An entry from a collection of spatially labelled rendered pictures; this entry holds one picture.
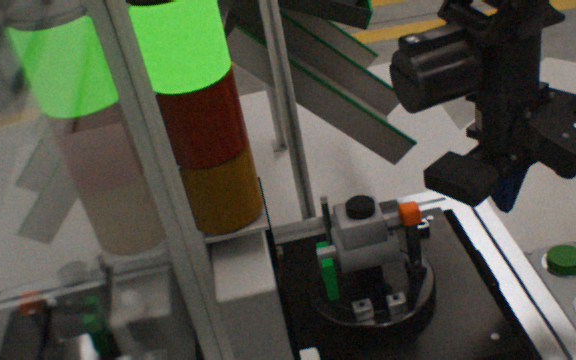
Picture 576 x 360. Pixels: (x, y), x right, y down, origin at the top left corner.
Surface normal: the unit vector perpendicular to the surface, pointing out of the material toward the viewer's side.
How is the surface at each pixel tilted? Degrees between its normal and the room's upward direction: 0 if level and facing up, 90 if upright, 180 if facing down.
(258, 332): 90
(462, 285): 0
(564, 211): 0
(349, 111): 90
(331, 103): 90
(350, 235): 90
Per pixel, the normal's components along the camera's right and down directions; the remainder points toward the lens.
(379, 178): -0.17, -0.80
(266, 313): 0.15, 0.55
